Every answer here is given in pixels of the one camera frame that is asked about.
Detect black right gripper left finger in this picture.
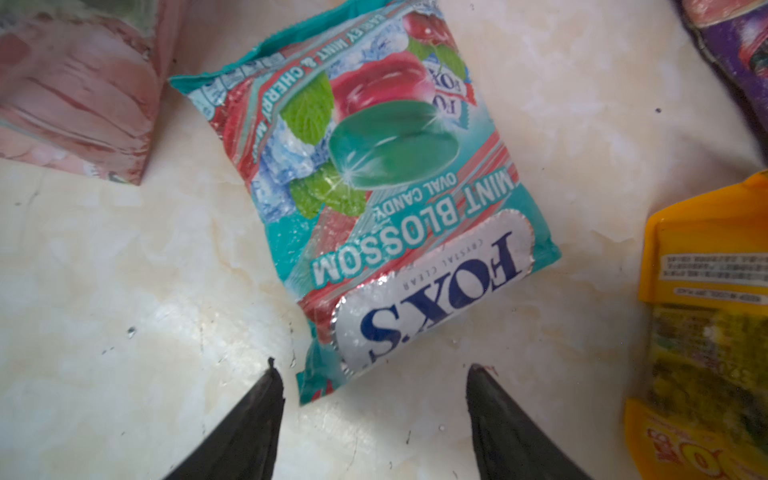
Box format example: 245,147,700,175
167,358,285,480

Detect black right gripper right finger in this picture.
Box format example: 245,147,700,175
466,364,590,480

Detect teal Fox's candy bag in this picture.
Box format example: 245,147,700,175
170,1,561,405

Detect floral white paper bag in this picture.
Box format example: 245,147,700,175
1,1,190,185

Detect yellow snack bag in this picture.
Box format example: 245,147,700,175
624,172,767,479

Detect purple Fox's candy bag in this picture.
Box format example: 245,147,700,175
673,0,767,157

